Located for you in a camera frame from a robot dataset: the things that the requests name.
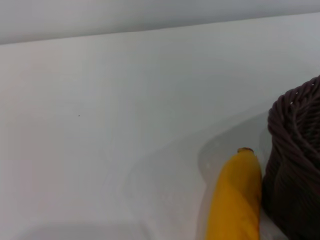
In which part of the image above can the yellow banana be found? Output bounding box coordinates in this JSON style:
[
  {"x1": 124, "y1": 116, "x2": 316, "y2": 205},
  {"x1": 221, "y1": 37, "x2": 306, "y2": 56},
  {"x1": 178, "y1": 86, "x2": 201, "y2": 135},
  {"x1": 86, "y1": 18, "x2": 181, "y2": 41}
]
[{"x1": 204, "y1": 147, "x2": 263, "y2": 240}]

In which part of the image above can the dark brown woven basket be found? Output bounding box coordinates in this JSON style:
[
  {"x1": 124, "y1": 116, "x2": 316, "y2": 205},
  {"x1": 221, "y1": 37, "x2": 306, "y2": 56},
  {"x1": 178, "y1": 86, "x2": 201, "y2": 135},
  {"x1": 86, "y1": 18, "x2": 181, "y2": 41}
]
[{"x1": 261, "y1": 74, "x2": 320, "y2": 240}]

